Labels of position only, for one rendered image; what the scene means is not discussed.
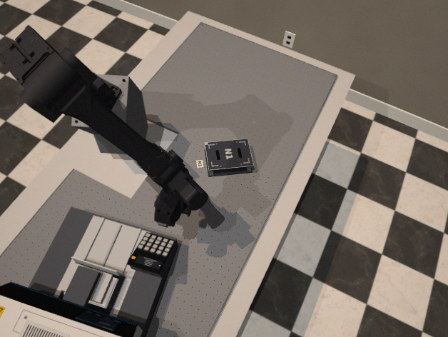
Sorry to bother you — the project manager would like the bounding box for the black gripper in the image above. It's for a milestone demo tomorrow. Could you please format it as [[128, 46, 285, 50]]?
[[154, 188, 192, 227]]

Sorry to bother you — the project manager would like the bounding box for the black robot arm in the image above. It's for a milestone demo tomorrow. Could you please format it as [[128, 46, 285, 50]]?
[[0, 25, 208, 227]]

